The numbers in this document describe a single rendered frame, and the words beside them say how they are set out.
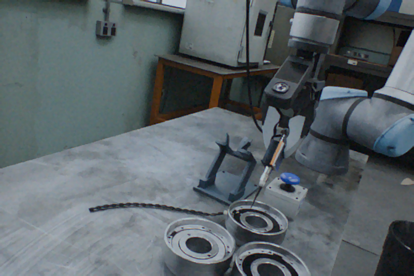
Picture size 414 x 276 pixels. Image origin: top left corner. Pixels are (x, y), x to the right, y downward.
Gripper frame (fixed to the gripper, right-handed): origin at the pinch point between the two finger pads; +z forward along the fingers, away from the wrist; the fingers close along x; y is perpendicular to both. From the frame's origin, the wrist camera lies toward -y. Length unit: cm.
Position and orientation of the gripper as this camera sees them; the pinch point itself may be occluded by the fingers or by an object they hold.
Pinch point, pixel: (276, 150)
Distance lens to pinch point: 66.5
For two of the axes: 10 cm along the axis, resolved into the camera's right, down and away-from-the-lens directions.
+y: 5.2, -2.0, 8.3
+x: -8.4, -3.2, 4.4
